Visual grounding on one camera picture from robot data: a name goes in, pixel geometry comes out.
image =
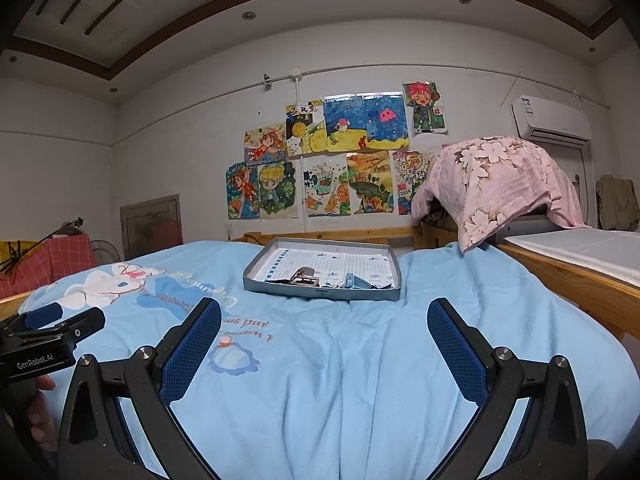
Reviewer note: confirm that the black rod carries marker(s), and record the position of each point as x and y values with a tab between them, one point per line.
55	232

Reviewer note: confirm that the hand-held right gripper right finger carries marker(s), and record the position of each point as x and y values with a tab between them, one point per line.
457	357

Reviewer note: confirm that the group of colourful wall drawings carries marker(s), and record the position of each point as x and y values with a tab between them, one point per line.
340	160

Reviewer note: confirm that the green hanging garment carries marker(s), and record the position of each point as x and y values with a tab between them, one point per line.
617	202

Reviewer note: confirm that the wooden bed headboard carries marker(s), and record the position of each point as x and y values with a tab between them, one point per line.
340	235

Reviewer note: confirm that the dark grey cloth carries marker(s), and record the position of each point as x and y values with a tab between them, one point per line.
437	212

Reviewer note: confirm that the light blue printed blanket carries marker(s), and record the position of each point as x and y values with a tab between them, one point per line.
325	370

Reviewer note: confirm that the yellow object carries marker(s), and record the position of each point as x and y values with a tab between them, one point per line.
15	255

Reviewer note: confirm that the white wall conduit pipe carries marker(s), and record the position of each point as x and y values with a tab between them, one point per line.
400	71

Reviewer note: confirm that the blue watch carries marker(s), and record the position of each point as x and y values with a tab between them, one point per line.
352	281

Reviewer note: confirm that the red checkered cloth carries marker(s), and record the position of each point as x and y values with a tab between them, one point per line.
50	265

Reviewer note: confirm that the pink floral quilt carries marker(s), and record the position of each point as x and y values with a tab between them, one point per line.
505	180

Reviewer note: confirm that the person's left hand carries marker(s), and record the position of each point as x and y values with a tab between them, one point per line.
41	420

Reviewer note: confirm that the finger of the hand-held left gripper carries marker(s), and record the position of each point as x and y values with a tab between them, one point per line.
42	316
85	324

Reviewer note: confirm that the white mattress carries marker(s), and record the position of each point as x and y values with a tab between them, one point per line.
580	250

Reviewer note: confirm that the electric fan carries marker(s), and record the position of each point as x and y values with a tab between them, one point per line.
103	251

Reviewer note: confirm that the white air conditioner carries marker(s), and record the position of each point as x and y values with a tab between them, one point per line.
550	120

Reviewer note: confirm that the grey wall hatch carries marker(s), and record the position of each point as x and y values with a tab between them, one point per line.
150	227

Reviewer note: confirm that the grey box lid tray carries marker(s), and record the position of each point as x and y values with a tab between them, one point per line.
280	290

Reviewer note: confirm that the wooden side bed frame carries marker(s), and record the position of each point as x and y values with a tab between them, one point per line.
565	275

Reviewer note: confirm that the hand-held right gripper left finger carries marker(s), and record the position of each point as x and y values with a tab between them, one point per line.
192	355

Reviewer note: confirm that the beige hair clip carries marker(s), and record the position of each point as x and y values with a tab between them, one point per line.
305	277

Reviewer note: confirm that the white gridded paper liner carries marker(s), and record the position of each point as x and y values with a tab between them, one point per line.
330	262

